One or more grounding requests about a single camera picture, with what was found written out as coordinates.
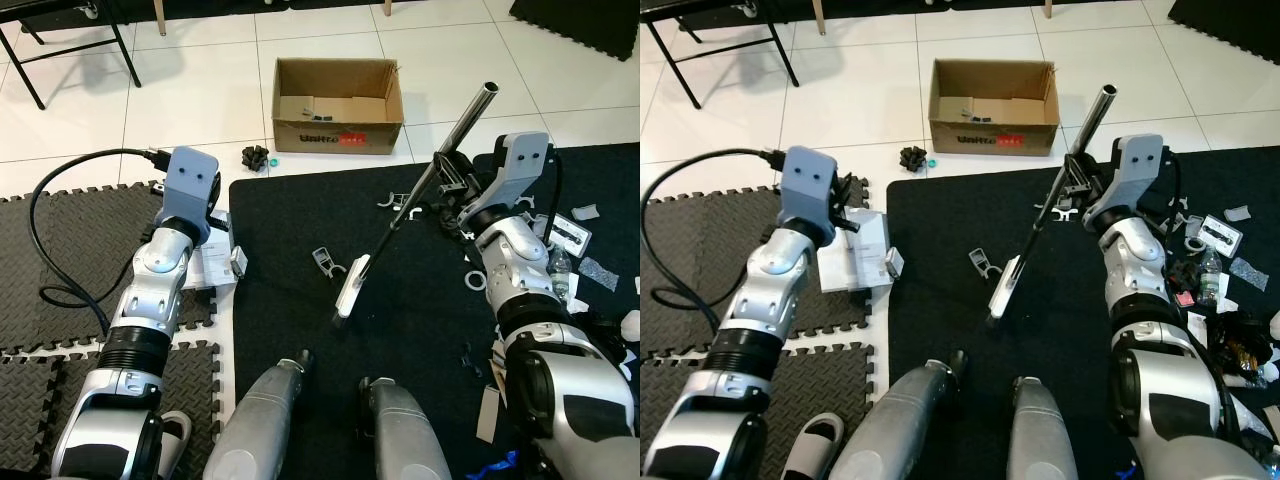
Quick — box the black foam tile stack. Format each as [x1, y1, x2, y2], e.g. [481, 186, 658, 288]
[1167, 0, 1280, 66]
[510, 0, 641, 63]

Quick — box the white slipper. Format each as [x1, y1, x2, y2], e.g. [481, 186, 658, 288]
[158, 410, 193, 476]
[780, 413, 846, 480]

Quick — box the dark grey foam puzzle mat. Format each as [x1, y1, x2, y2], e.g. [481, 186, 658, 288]
[640, 178, 891, 480]
[0, 180, 236, 480]

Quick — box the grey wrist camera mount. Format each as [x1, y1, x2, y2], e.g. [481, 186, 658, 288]
[783, 146, 839, 246]
[468, 132, 553, 226]
[155, 147, 221, 246]
[1085, 133, 1169, 223]

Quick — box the white card black part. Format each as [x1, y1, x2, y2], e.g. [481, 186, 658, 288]
[545, 215, 591, 253]
[1198, 215, 1244, 253]

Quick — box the brown cardboard box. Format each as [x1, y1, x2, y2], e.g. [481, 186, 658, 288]
[272, 57, 405, 156]
[928, 58, 1061, 156]

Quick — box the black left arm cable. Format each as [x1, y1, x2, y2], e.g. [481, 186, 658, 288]
[642, 148, 791, 336]
[28, 148, 171, 336]

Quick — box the grey robot left leg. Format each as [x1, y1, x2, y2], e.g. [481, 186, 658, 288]
[203, 350, 313, 480]
[830, 352, 969, 480]

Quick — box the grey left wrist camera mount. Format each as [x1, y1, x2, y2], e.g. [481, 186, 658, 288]
[783, 146, 839, 246]
[155, 147, 221, 246]

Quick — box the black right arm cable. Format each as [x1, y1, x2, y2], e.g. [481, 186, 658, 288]
[1160, 150, 1186, 261]
[535, 150, 563, 261]

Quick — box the black rug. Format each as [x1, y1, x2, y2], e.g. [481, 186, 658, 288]
[228, 143, 641, 480]
[885, 145, 1280, 480]

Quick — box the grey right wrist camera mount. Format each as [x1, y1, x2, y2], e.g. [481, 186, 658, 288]
[468, 132, 553, 226]
[1085, 133, 1169, 223]

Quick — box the grey robot leg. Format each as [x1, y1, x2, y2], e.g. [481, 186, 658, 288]
[1008, 377, 1081, 480]
[203, 350, 313, 480]
[830, 352, 969, 480]
[360, 377, 451, 480]

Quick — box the grey robot right leg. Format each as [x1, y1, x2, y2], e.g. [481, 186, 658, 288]
[1008, 377, 1081, 480]
[360, 377, 451, 480]

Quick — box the metal-handled white broom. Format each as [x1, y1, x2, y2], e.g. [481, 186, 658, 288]
[988, 85, 1119, 323]
[333, 82, 501, 321]

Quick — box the black folding chair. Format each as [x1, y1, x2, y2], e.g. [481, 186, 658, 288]
[0, 0, 143, 111]
[640, 0, 801, 111]

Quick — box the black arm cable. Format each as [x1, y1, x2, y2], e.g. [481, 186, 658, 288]
[1160, 150, 1186, 261]
[28, 148, 171, 336]
[642, 148, 791, 336]
[535, 150, 563, 261]

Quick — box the white dustpan metal handle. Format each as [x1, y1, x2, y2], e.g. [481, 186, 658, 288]
[185, 240, 249, 291]
[818, 210, 904, 293]

